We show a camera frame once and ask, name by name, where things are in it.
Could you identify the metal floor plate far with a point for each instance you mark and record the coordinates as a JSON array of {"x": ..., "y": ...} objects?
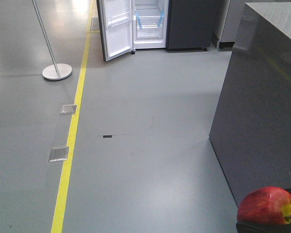
[{"x": 69, "y": 109}]

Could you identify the metal floor plate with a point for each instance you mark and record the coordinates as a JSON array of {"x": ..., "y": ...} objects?
[
  {"x": 58, "y": 154},
  {"x": 69, "y": 109}
]

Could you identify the metal floor plate near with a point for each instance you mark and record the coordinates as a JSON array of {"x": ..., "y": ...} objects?
[{"x": 58, "y": 154}]

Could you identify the grey kitchen island counter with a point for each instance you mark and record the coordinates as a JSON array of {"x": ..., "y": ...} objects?
[{"x": 251, "y": 129}]

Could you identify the dark grey fridge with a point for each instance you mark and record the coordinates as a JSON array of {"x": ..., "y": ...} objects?
[{"x": 187, "y": 25}]

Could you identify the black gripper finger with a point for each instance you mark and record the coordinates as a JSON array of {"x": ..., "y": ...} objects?
[{"x": 251, "y": 227}]

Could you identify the fridge door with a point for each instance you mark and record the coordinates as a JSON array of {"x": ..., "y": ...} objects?
[{"x": 115, "y": 23}]

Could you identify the red yellow apple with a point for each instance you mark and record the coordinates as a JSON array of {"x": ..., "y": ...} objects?
[{"x": 269, "y": 205}]

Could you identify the clear fridge crisper drawer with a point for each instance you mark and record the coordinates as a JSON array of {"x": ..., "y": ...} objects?
[{"x": 149, "y": 18}]

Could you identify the silver floor stand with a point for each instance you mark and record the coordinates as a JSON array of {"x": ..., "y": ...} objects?
[{"x": 55, "y": 71}]

